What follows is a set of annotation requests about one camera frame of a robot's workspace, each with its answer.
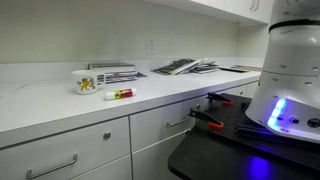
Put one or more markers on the small black orange clamp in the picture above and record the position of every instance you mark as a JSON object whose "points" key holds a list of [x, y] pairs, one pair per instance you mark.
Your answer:
{"points": [[218, 98]]}

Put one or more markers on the wide white drawer with lock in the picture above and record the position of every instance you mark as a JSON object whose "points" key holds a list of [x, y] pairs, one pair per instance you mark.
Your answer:
{"points": [[66, 143]]}

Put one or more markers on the flat wooden board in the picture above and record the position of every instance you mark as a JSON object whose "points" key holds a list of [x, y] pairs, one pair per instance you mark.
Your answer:
{"points": [[250, 67]]}

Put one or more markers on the fanned open magazines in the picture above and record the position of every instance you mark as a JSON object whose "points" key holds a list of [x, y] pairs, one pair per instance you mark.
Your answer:
{"points": [[180, 66]]}

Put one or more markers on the round metal drawer lock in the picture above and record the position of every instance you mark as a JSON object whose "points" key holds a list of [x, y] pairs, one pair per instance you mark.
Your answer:
{"points": [[107, 135]]}

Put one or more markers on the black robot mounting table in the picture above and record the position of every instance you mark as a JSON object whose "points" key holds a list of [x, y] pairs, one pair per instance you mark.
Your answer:
{"points": [[206, 156]]}

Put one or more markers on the white mug with yellow print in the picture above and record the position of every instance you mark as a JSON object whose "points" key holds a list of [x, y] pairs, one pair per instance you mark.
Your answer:
{"points": [[85, 81]]}

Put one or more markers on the small white corner drawer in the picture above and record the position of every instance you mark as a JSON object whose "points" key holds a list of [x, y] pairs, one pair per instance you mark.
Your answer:
{"points": [[238, 90]]}

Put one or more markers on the large black orange clamp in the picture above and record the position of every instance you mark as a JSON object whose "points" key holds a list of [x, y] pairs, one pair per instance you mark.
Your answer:
{"points": [[205, 117]]}

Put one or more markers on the white wall outlet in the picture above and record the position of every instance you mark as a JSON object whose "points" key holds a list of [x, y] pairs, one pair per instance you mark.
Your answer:
{"points": [[152, 47]]}

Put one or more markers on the dark hardcover book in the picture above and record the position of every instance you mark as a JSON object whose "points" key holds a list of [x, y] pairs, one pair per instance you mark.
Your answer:
{"points": [[111, 66]]}

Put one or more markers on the white upper wall cabinet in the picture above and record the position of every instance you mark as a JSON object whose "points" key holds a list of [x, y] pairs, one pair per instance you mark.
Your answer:
{"points": [[233, 8]]}

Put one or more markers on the flat black tablet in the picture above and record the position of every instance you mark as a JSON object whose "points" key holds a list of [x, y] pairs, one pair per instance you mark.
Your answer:
{"points": [[233, 69]]}

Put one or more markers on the dark magazine pile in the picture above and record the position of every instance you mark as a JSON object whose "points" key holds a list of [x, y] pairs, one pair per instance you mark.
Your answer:
{"points": [[205, 68]]}

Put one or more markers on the stack of colourful magazines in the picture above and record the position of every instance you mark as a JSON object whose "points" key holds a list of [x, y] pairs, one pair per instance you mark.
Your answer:
{"points": [[120, 76]]}

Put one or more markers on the white lower cabinet door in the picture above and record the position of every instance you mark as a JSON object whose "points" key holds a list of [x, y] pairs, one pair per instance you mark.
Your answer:
{"points": [[151, 160]]}

